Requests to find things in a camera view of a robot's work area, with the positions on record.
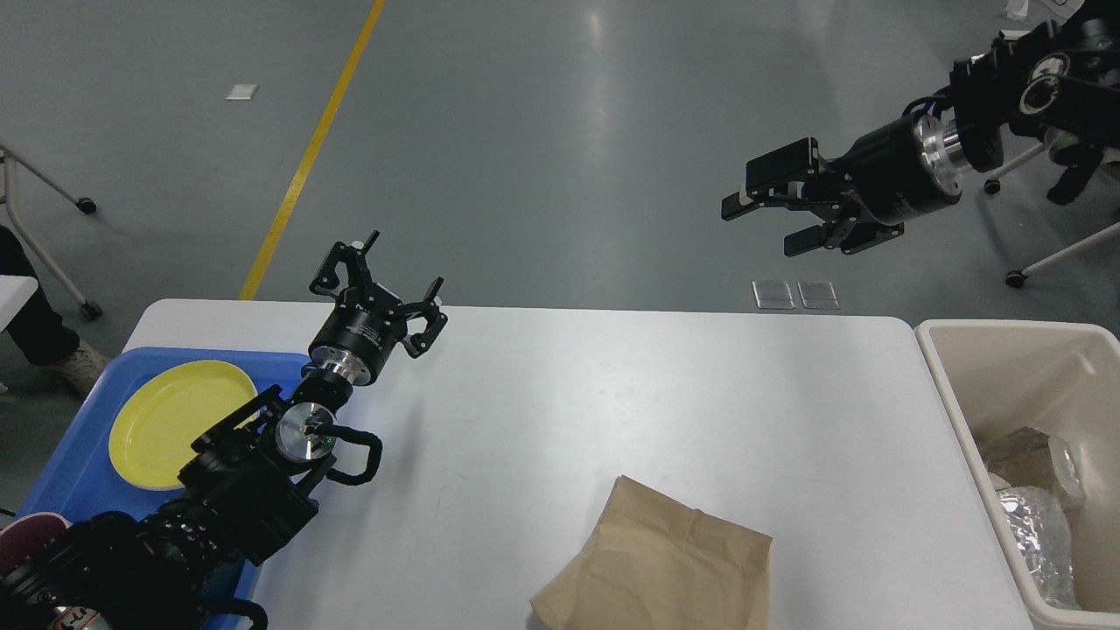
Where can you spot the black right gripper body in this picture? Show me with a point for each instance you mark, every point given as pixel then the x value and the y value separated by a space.
pixel 892 175

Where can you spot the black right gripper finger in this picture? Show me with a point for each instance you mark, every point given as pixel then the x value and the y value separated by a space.
pixel 810 239
pixel 787 178

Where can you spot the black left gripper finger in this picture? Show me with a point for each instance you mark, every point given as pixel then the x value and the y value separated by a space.
pixel 344 273
pixel 429 309

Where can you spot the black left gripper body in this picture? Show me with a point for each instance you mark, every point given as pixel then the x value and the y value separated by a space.
pixel 358 337

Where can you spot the yellow plate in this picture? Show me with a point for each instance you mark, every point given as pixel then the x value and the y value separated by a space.
pixel 150 441

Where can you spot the dark teal mug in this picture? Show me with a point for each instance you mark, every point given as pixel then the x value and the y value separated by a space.
pixel 224 582

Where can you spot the brown paper bag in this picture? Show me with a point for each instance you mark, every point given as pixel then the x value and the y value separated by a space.
pixel 653 563

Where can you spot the silver foil bag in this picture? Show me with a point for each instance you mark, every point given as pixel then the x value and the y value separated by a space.
pixel 1042 536

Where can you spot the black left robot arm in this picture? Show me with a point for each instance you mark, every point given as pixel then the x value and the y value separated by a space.
pixel 247 490

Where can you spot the right floor outlet cover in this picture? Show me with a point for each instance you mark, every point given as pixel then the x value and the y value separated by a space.
pixel 818 296

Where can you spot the floor outlet cover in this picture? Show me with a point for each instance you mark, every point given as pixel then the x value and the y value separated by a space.
pixel 818 296
pixel 776 296

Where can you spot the white office chair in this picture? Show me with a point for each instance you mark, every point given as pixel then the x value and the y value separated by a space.
pixel 1059 254

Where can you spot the left floor outlet cover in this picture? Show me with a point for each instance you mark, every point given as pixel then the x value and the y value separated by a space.
pixel 776 296

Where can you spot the white plastic bin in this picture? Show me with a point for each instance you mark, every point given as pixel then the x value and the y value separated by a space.
pixel 996 376

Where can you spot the white rolling rack leg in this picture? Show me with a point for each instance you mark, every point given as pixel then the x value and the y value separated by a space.
pixel 16 166

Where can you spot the clear plastic bag in bin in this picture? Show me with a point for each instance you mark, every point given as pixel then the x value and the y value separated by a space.
pixel 1031 458

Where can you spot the person's foot in shoe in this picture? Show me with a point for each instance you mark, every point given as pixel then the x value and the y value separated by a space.
pixel 46 342

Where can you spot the pink mug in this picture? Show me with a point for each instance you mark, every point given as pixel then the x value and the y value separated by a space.
pixel 29 535

